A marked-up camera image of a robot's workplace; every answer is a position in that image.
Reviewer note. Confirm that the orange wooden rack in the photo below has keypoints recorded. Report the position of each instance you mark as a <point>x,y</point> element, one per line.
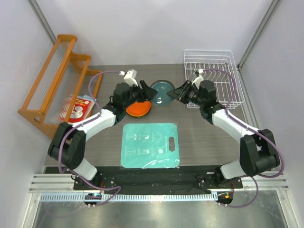
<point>56,87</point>

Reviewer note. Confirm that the white slotted cable duct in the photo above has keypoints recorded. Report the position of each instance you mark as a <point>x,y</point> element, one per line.
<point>92,197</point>

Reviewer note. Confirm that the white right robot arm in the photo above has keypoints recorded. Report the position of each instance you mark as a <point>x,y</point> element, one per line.
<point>257,152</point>

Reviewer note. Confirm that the lime green plate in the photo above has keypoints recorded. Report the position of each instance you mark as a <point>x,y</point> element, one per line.
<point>139,112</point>

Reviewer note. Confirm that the orange plate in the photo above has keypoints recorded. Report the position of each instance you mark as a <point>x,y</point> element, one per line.
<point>139,107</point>

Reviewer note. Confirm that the red white packet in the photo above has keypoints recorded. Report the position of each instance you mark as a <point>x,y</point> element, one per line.
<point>81,109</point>

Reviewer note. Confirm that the aluminium extrusion rail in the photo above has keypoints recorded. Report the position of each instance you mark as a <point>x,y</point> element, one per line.
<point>55,182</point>

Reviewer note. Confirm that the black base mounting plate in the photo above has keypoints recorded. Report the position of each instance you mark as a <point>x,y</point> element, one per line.
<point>184,180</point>

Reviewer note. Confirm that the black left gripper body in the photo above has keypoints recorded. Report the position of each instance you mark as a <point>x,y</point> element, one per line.
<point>136,94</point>

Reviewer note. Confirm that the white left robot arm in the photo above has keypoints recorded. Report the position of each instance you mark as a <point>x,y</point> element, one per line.
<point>69,142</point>

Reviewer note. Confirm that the teal cutting board mat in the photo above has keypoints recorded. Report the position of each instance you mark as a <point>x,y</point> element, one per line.
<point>150,146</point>

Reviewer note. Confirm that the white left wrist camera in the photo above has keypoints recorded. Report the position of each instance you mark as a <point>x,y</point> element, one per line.
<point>130,77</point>

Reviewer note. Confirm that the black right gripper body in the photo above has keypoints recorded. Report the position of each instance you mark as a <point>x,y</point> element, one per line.
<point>189,93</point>

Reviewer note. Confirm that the dark teal plate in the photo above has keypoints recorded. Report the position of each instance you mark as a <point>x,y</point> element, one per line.
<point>161,99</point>

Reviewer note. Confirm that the white wire dish rack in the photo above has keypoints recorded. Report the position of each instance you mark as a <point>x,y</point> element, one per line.
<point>219,67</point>

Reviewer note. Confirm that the red floral plate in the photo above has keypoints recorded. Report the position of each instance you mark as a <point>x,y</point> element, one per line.
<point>137,115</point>

